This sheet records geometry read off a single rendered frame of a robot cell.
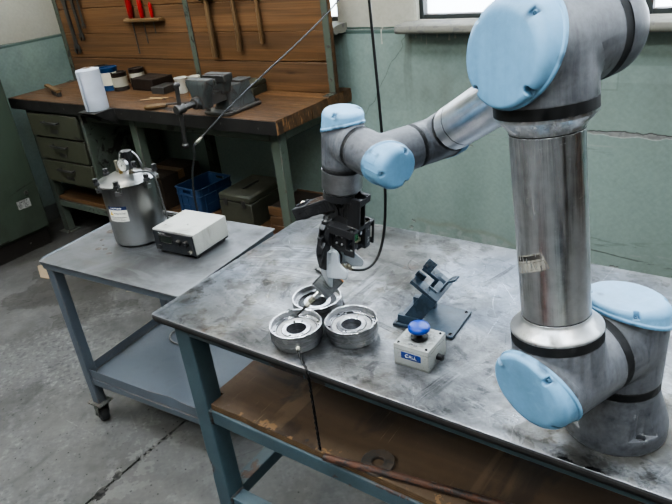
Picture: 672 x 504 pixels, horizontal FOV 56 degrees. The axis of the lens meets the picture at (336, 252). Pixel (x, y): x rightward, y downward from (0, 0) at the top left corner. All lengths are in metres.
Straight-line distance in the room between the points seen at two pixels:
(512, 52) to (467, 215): 2.27
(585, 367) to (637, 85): 1.81
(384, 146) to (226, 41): 2.36
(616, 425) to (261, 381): 0.88
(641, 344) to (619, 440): 0.16
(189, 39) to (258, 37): 0.47
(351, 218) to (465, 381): 0.35
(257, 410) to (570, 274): 0.92
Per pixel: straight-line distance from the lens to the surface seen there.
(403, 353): 1.16
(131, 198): 2.07
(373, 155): 1.01
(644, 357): 0.94
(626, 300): 0.95
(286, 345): 1.22
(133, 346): 2.52
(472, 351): 1.21
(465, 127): 1.02
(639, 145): 2.61
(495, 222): 2.90
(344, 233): 1.16
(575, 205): 0.77
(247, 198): 3.11
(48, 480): 2.43
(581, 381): 0.85
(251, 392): 1.58
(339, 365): 1.19
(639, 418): 1.03
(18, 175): 4.07
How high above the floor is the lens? 1.52
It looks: 27 degrees down
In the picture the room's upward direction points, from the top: 7 degrees counter-clockwise
